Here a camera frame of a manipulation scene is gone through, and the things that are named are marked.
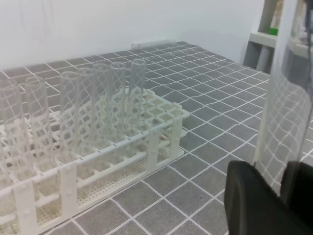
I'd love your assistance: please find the white plastic test tube rack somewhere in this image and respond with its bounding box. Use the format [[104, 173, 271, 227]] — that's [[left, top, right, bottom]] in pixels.
[[0, 90, 190, 235]]

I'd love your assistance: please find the clear test tube in rack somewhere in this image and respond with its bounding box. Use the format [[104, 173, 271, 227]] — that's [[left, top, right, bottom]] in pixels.
[[93, 63, 112, 149], [25, 76, 56, 172], [78, 68, 96, 156], [59, 71, 80, 164], [110, 62, 126, 142], [0, 79, 33, 181], [126, 59, 146, 136]]

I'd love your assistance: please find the clear tube at table edge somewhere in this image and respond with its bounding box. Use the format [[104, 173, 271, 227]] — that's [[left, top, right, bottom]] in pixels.
[[130, 40, 176, 50]]

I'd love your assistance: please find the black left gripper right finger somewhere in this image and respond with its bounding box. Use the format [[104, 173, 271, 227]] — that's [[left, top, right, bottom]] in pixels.
[[280, 161, 313, 220]]

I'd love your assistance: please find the green bottle cap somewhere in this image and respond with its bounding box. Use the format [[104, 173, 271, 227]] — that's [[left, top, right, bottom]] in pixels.
[[268, 27, 278, 36]]

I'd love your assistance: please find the clear glass test tube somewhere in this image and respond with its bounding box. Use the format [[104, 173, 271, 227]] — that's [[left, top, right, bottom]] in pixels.
[[254, 0, 313, 195]]

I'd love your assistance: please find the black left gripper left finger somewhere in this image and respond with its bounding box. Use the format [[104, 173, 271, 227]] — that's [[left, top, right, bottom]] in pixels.
[[224, 161, 313, 235]]

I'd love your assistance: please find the grey checked tablecloth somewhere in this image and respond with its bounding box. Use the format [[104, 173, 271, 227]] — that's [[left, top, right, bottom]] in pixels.
[[0, 42, 269, 235]]

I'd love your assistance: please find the white shelf unit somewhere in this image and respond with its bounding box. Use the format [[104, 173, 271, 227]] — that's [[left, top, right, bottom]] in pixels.
[[244, 0, 313, 74]]

